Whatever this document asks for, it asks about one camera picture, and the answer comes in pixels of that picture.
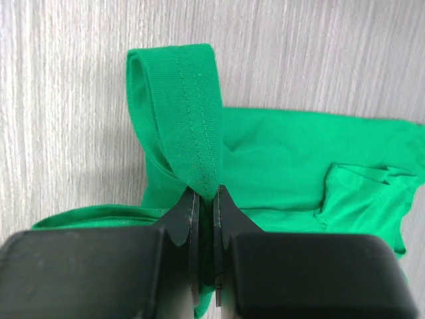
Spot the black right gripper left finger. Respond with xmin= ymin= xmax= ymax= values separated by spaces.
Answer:
xmin=1 ymin=189 xmax=200 ymax=318

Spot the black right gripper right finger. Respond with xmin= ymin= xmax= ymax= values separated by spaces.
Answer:
xmin=213 ymin=186 xmax=418 ymax=318

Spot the green t shirt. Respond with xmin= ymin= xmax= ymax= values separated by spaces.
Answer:
xmin=31 ymin=44 xmax=425 ymax=319

